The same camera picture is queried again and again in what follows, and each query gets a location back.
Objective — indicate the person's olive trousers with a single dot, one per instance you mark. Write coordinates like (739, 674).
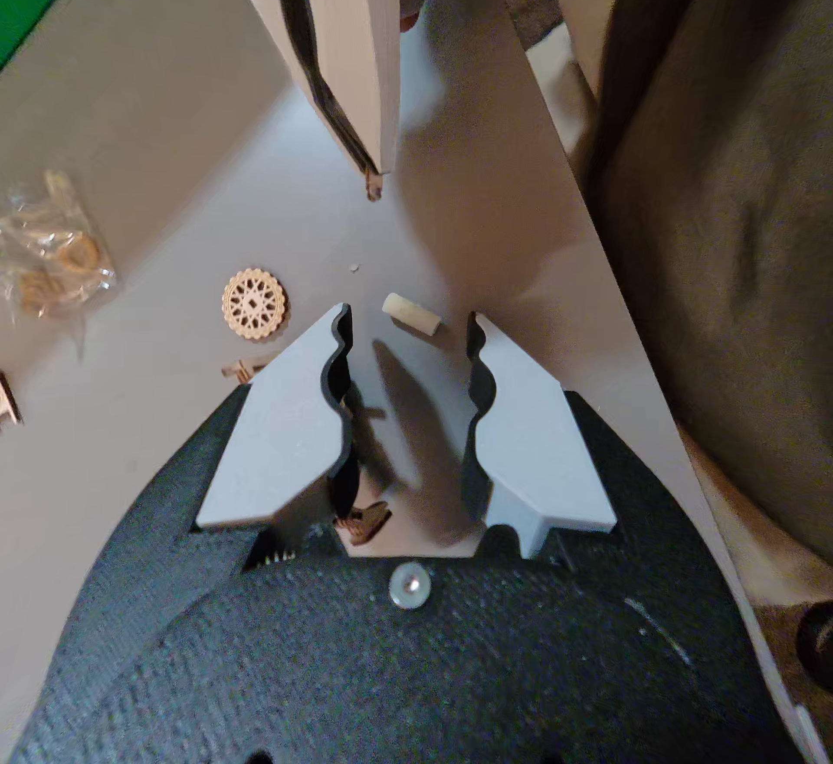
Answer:
(729, 191)

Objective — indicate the clear bag of wooden parts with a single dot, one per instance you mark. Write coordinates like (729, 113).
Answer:
(52, 256)

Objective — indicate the zigzag wooden piece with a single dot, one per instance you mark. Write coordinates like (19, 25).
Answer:
(244, 368)

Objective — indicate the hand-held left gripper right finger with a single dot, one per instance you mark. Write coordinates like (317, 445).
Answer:
(540, 452)

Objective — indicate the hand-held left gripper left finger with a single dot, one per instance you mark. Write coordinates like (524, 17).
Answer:
(273, 426)

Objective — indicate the flat perforated wooden piece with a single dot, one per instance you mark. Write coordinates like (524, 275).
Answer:
(8, 398)

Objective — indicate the black chair caster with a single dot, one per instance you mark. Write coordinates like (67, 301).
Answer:
(818, 644)

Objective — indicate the white cylinder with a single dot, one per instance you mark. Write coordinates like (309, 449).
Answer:
(411, 315)

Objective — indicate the round wooden wheel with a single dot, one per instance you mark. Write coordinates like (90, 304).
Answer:
(254, 303)

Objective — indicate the small wooden puzzle piece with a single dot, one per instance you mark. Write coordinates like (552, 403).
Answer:
(373, 188)

